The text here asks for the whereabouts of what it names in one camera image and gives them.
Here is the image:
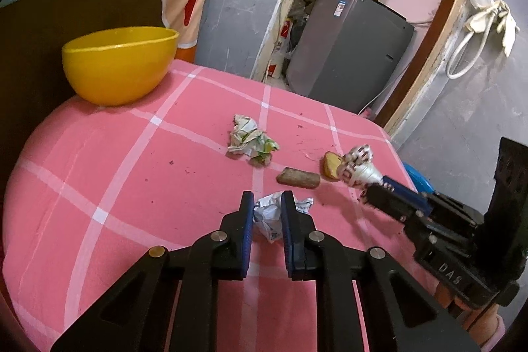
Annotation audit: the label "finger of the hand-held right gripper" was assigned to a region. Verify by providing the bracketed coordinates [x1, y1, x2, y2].
[381, 176, 485, 231]
[364, 186, 426, 226]

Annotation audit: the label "white hose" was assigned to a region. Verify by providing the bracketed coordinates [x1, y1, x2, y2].
[446, 6, 502, 80]

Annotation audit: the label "brown food scrap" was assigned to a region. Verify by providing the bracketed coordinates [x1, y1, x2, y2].
[276, 167, 321, 189]

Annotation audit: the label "yellow bread piece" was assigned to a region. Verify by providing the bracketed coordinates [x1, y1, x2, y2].
[321, 151, 344, 181]

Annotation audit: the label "grey washing machine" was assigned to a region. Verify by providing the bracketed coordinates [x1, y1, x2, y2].
[285, 0, 415, 114]

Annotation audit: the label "white red plastic bag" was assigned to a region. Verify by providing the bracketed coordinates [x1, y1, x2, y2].
[266, 17, 294, 79]

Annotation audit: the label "yellow bowl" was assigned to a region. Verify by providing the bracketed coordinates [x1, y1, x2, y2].
[61, 26, 181, 107]

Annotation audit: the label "green white crumpled wrapper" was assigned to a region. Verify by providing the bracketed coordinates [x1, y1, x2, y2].
[226, 113, 280, 166]

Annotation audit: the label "white rubber gloves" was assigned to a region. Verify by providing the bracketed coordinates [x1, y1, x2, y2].
[465, 0, 521, 57]

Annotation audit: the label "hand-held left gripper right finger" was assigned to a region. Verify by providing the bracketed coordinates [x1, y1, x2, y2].
[280, 190, 481, 352]

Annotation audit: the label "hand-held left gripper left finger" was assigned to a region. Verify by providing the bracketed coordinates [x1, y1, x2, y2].
[49, 190, 254, 352]

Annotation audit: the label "person's right forearm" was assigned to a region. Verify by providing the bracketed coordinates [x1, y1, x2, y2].
[435, 280, 506, 352]

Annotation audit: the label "blue plastic bucket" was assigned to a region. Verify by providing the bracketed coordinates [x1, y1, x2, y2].
[402, 162, 435, 194]

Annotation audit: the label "pink checked cloth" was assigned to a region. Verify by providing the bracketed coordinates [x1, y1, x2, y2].
[0, 58, 440, 352]

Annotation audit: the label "red white patterned wrapper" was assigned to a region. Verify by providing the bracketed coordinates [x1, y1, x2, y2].
[339, 144, 383, 188]

